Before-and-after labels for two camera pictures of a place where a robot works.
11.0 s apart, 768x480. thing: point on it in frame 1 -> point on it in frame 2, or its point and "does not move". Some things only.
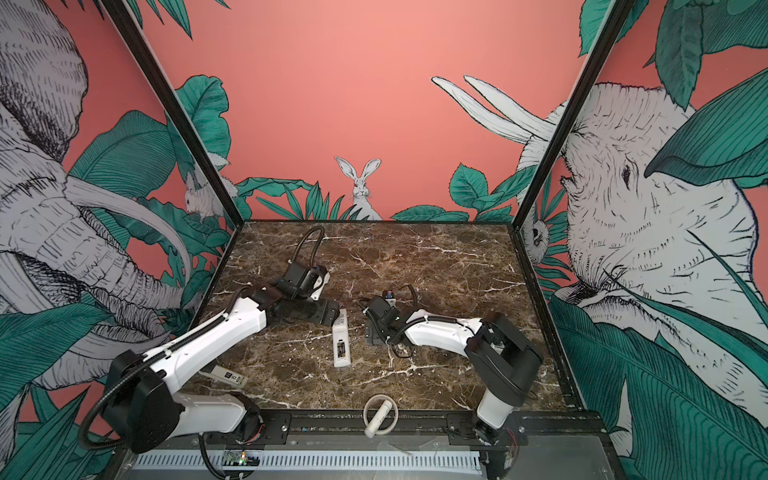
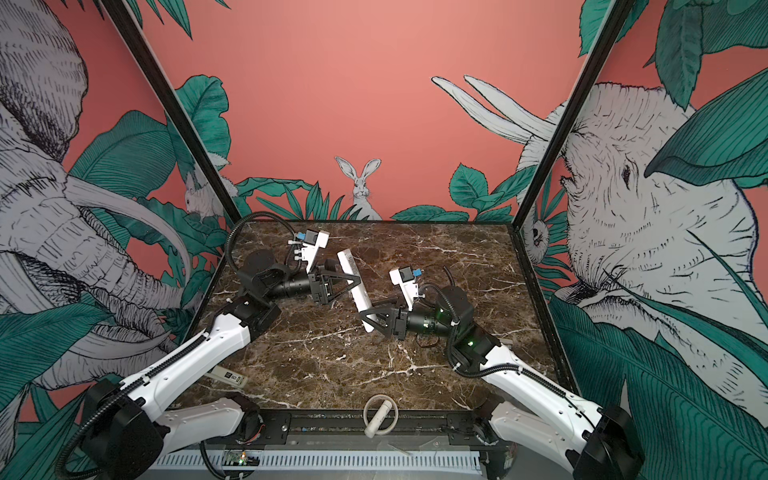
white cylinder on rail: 380,415 does not move
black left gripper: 321,316 -> 319,283
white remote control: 341,343 -> 360,293
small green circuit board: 239,458 does not move
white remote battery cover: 226,376 does not move
